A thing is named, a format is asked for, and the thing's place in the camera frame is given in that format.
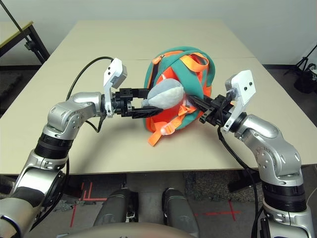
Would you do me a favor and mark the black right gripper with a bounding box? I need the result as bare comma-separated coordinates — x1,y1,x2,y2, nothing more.
190,95,236,127

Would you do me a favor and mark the thin black pole with clamp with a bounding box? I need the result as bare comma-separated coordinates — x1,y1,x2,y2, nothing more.
0,2,34,52

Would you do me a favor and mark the black camera tripod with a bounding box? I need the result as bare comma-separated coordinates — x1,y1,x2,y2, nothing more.
284,44,317,75

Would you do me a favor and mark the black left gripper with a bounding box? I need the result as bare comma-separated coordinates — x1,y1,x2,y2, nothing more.
110,88,164,118

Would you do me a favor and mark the red tape cross mark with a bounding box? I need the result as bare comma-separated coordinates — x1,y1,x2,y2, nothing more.
194,200,241,221

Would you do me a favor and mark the dark grey robot leg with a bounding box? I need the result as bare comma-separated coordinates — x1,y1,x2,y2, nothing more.
162,187,200,236
94,187,139,228

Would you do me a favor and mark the dark grey robot right leg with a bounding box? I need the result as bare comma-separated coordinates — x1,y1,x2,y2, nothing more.
162,187,200,236

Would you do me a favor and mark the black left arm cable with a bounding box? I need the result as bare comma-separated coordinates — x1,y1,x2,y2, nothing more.
66,56,114,133

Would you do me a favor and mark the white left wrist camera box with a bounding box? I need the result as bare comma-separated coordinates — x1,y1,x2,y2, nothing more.
103,58,128,118

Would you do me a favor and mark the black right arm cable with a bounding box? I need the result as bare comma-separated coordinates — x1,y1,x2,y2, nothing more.
217,126,264,238

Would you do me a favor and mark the grey white plush shark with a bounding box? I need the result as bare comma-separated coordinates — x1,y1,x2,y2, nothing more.
141,79,185,112

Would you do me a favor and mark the orange and teal backpack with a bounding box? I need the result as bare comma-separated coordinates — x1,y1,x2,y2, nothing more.
144,45,215,147

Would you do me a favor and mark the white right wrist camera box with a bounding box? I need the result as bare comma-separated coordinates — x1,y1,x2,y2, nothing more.
221,69,257,132

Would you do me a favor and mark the beige robot torso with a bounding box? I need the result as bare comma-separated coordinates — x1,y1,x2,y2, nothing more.
55,222,196,238

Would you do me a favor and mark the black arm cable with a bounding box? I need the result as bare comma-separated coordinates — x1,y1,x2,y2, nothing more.
217,126,264,238
66,56,114,133

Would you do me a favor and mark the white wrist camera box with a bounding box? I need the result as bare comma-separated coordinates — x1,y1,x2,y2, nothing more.
103,58,128,118
221,69,257,132

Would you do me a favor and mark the dark grey robot left leg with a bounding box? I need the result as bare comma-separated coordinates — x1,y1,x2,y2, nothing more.
94,187,139,228

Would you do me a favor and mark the black table foot bar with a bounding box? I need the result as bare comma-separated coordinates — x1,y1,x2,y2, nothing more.
227,168,263,193

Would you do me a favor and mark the black framed side table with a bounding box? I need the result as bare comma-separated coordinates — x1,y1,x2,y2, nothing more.
0,21,50,66

